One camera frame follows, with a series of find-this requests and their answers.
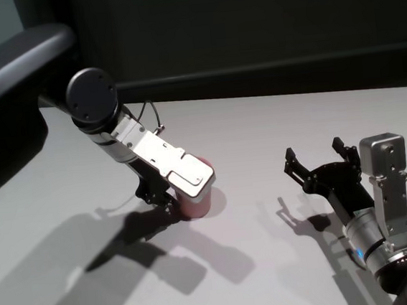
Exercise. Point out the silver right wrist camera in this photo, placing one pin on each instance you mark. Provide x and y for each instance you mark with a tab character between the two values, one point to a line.
385	164

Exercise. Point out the black frame post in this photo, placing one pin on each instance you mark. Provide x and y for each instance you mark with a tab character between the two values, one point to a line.
64	14

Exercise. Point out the dark grey backdrop panel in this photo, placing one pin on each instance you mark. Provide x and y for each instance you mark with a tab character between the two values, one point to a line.
248	18

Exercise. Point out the pink plastic cup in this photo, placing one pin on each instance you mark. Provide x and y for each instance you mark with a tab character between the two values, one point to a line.
194	209

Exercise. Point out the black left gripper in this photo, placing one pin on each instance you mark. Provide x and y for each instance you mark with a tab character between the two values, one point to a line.
152	180

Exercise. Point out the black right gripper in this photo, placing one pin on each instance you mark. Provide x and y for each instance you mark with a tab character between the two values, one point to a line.
340	186

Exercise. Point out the slim grey frame bar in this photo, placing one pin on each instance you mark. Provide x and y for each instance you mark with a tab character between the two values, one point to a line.
271	68

